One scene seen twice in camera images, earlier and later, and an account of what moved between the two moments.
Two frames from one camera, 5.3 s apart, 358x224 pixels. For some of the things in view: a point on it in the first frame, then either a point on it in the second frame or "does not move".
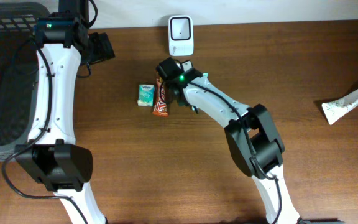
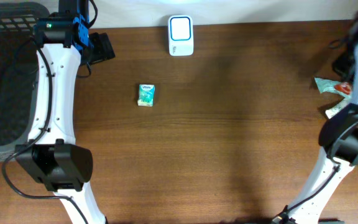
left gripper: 102,46 does not move
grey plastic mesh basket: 9,72 does not move
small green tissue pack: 146,95 does not move
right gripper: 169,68 -> 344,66
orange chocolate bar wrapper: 160,107 -> 344,87
